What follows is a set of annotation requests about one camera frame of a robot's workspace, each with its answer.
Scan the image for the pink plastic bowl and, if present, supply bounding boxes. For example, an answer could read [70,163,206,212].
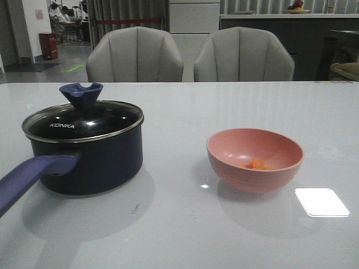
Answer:
[206,128,305,193]

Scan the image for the orange ham pieces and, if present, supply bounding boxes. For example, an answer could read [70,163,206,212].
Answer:
[239,158,275,170]

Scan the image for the glass pot lid blue knob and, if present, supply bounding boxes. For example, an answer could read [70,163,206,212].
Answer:
[22,83,144,143]

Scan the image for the dark blue saucepan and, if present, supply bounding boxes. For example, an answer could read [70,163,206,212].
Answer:
[0,101,145,217]

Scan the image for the left beige chair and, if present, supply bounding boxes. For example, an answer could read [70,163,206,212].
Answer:
[86,26,183,82]

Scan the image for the beige chair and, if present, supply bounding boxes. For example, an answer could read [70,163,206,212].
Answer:
[86,26,183,82]
[194,27,295,82]

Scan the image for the right beige chair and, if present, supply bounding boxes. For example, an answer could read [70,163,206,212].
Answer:
[194,27,295,82]

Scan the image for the white drawer cabinet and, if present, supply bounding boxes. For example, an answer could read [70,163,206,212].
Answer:
[169,0,220,34]

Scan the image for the red barrier belt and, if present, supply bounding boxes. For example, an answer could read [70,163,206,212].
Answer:
[96,17,162,25]

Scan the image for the grey pleated curtain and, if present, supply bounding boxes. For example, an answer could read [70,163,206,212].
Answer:
[86,0,169,48]

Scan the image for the grey kitchen counter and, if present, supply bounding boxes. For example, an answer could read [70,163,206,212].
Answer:
[219,13,358,81]

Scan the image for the seated person in white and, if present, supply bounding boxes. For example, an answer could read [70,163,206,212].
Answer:
[49,2,71,25]

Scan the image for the fruit plate on counter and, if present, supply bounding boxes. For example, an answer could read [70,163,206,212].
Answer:
[283,0,310,14]

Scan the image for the olive cushion seat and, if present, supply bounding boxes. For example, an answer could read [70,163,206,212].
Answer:
[330,62,358,81]

